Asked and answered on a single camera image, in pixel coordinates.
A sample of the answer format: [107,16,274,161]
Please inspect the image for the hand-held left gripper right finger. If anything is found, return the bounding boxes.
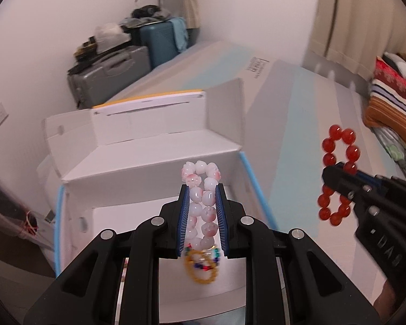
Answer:
[215,183,381,325]

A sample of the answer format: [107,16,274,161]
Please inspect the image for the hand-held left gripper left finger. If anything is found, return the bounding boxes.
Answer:
[24,184,191,325]

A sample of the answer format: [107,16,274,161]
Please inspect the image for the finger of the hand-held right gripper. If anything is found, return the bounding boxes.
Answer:
[321,162,377,211]
[357,171,405,191]

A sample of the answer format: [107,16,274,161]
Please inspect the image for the white pink bead bracelet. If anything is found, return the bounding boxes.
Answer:
[181,160,224,249]

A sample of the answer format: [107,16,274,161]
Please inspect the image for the red bead bracelet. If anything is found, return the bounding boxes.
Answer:
[317,125,361,226]

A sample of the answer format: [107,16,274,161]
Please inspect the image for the white cardboard box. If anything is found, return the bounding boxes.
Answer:
[42,78,281,322]

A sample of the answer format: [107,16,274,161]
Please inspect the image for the person's right hand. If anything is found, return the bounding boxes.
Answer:
[372,278,397,316]

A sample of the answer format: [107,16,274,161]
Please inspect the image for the floral cloth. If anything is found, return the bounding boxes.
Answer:
[374,125,406,187]

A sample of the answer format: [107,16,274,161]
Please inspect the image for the stack of folded blankets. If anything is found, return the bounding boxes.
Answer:
[364,57,406,130]

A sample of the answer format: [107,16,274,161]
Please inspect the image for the white label sticker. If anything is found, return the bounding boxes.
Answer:
[246,56,270,79]

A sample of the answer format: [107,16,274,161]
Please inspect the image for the red rubber bands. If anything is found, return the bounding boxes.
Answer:
[23,211,40,236]

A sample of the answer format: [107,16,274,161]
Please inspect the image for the grey suitcase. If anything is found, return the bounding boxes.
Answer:
[67,45,152,109]

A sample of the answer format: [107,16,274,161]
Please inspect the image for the large beige curtain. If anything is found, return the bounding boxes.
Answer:
[308,0,406,82]

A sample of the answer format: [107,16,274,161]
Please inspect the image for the blue suitcase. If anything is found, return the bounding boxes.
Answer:
[139,20,179,70]

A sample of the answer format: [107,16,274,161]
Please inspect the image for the light blue cloth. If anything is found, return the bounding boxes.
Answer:
[171,17,189,53]

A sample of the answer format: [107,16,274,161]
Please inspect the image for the white plastic bag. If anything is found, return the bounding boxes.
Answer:
[94,23,128,47]

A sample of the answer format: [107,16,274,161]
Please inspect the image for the pile of dark clothes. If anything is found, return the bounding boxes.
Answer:
[120,5,173,30]

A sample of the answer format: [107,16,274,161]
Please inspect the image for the tied beige curtain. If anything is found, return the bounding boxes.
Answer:
[181,0,201,30]

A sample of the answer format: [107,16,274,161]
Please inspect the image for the multicolour bead bracelet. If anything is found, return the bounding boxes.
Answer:
[184,245,223,272]

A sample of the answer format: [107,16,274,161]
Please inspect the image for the amber bead bracelet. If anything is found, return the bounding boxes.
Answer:
[184,251,221,285]

